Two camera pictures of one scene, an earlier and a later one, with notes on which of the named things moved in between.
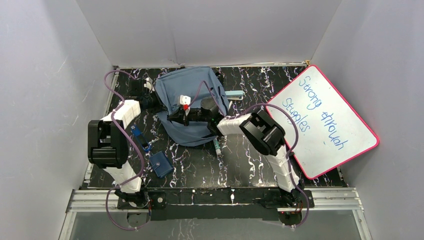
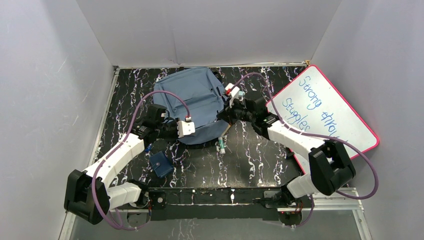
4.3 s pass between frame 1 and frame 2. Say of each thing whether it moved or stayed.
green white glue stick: moved
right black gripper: moved
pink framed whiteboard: stayed
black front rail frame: stayed
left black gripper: moved
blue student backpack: moved
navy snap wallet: stayed
